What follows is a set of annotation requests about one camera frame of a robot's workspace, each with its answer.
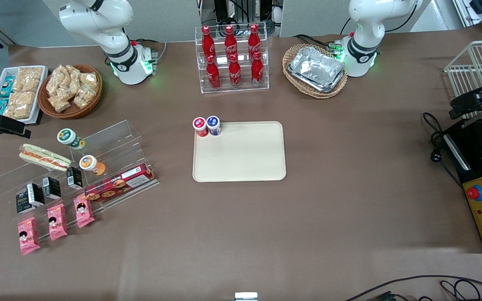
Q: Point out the green lid yogurt cup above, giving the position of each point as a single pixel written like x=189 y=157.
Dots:
x=68 y=137

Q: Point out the blue lid yogurt cup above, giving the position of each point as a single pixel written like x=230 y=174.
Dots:
x=213 y=123

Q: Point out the pink snack pack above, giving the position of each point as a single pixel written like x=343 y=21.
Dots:
x=28 y=236
x=57 y=222
x=84 y=211

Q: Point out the aluminium frame structure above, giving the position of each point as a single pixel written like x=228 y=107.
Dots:
x=481 y=10

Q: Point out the red cola bottle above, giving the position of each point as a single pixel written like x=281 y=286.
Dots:
x=208 y=44
x=230 y=43
x=213 y=75
x=257 y=72
x=254 y=42
x=235 y=74

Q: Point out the teal snack packet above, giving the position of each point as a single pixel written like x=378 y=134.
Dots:
x=1 y=107
x=7 y=86

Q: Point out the clear acrylic display stand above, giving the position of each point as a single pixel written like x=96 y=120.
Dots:
x=115 y=142

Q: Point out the red cookie box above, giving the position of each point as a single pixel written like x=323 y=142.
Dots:
x=119 y=184

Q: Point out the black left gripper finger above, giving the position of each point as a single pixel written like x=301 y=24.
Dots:
x=465 y=101
x=469 y=112

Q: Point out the red emergency stop button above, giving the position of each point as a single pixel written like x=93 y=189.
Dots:
x=473 y=193

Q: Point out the clear acrylic bottle rack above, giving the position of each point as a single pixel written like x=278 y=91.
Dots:
x=266 y=62

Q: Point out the black equipment frame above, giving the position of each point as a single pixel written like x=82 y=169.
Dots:
x=241 y=10

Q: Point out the wicker basket with foil trays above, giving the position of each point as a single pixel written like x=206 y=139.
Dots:
x=291 y=54

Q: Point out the orange lid yogurt cup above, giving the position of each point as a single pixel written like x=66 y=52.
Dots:
x=90 y=164

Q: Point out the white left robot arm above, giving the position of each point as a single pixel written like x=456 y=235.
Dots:
x=364 y=29

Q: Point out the red lid yogurt cup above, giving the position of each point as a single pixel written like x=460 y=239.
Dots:
x=200 y=125

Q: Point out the white rectangular snack tray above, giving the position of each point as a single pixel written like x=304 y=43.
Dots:
x=40 y=96

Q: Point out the clear bag of snacks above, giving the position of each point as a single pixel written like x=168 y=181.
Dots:
x=89 y=80
x=60 y=103
x=73 y=74
x=56 y=81
x=83 y=96

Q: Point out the wrapped rice crisp pack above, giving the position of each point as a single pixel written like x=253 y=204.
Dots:
x=27 y=79
x=19 y=104

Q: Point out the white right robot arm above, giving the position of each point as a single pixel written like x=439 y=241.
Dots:
x=98 y=25

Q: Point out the wicker basket with snack bags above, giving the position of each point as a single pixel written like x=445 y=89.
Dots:
x=94 y=102

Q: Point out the small silver metal block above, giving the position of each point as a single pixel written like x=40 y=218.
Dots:
x=246 y=296

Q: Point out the aluminium foil tray stack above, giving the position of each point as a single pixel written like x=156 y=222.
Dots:
x=316 y=69

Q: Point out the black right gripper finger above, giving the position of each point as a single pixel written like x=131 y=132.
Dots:
x=17 y=132
x=13 y=123

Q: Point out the black sealing machine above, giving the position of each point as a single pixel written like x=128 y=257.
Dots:
x=475 y=167

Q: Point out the beige plastic tray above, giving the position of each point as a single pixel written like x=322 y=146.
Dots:
x=245 y=154

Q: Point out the plastic sandwich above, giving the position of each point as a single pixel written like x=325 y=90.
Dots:
x=44 y=157

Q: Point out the black drink carton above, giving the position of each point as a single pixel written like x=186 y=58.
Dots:
x=23 y=202
x=52 y=188
x=37 y=194
x=74 y=178

